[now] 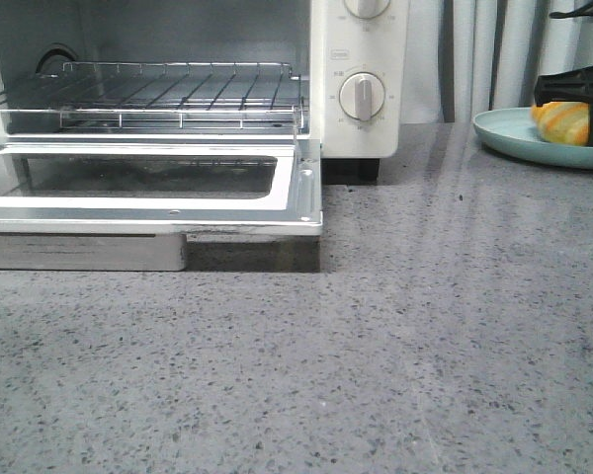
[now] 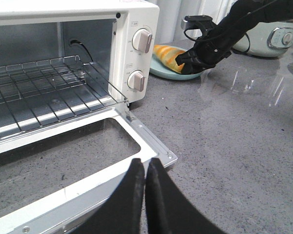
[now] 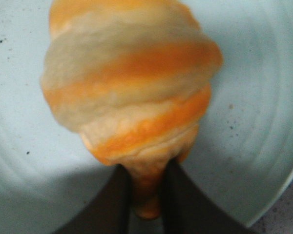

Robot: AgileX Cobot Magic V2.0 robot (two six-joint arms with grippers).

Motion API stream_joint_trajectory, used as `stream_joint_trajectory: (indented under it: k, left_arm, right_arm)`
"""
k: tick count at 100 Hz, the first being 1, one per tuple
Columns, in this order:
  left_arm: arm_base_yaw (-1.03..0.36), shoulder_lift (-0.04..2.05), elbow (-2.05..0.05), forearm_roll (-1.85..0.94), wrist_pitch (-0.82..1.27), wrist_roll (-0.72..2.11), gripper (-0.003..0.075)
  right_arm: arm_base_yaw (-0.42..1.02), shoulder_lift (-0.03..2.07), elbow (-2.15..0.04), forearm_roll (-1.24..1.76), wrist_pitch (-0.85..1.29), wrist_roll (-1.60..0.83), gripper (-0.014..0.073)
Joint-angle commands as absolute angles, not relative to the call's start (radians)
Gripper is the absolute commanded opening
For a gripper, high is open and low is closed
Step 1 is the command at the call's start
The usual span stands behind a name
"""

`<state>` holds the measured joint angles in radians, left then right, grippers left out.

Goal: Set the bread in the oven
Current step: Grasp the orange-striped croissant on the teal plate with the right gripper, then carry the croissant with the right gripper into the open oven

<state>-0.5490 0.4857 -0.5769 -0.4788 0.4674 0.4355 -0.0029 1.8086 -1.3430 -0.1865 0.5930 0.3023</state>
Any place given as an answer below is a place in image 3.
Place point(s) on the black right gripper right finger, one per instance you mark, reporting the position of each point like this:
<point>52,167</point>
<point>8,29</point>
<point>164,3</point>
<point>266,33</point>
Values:
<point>186,210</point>

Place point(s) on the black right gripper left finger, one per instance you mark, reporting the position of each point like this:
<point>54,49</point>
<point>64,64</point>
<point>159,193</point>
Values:
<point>108,212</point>

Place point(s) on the orange striped croissant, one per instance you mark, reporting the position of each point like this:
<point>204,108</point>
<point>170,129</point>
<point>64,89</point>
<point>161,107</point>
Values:
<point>131,77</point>

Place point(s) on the light green plate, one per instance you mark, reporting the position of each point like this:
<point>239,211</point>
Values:
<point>242,158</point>

